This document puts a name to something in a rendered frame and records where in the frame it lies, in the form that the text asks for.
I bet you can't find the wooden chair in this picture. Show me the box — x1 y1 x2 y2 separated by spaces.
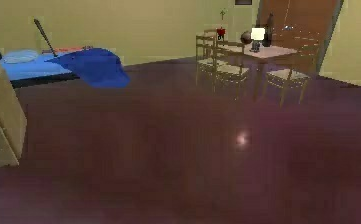
261 43 320 108
213 41 251 101
195 29 228 88

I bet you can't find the red potted plant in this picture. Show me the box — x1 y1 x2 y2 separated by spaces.
216 8 228 42

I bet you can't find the dark blue blanket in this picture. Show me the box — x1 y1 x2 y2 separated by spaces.
45 47 132 89

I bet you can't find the brown round bowl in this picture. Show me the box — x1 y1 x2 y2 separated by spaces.
240 30 253 45

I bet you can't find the wooden dining table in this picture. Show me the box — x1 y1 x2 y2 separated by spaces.
217 40 299 103

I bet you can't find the white shade table lamp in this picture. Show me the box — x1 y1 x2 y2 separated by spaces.
249 27 267 53

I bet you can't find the dark tall bottle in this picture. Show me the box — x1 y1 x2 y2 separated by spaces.
262 12 276 48

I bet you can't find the red flat book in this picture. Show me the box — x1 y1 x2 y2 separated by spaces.
41 46 93 55

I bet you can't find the brown wooden room door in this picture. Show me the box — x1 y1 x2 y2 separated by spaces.
256 0 345 76

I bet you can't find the black baseball bat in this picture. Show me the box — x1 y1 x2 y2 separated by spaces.
33 18 59 58

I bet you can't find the blue bed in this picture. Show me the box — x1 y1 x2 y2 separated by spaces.
0 46 126 90

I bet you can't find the pale blue pillow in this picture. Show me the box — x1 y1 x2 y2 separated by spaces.
1 49 40 65

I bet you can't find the beige chest of drawers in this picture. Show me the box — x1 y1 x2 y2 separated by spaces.
0 61 28 171

